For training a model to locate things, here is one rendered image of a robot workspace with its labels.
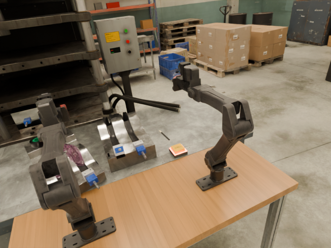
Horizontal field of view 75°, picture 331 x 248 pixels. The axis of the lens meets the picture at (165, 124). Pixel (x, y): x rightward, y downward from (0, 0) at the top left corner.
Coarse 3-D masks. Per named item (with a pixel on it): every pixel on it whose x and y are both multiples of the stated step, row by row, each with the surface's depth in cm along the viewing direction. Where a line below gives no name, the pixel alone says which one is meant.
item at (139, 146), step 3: (138, 141) 117; (141, 141) 116; (135, 144) 114; (138, 144) 114; (141, 144) 115; (135, 147) 114; (138, 147) 114; (141, 147) 114; (144, 147) 114; (138, 150) 112; (141, 150) 112; (144, 150) 112; (138, 153) 112; (141, 153) 112; (144, 153) 113; (144, 156) 108
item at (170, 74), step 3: (159, 66) 508; (162, 66) 514; (162, 69) 497; (165, 69) 477; (174, 69) 464; (177, 69) 468; (162, 72) 503; (165, 72) 486; (168, 72) 471; (171, 72) 466; (174, 72) 469; (177, 72) 512; (165, 75) 491; (168, 75) 476; (171, 75) 468; (174, 75) 472; (177, 75) 475; (168, 78) 481; (171, 78) 471
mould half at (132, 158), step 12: (108, 120) 153; (120, 120) 137; (132, 120) 138; (120, 132) 131; (144, 132) 130; (108, 144) 123; (132, 144) 119; (144, 144) 118; (132, 156) 115; (156, 156) 122; (120, 168) 115
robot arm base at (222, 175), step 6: (222, 168) 99; (228, 168) 108; (210, 174) 102; (216, 174) 98; (222, 174) 99; (228, 174) 104; (234, 174) 104; (198, 180) 103; (204, 180) 102; (210, 180) 102; (216, 180) 100; (222, 180) 100; (228, 180) 102; (204, 186) 99; (210, 186) 99
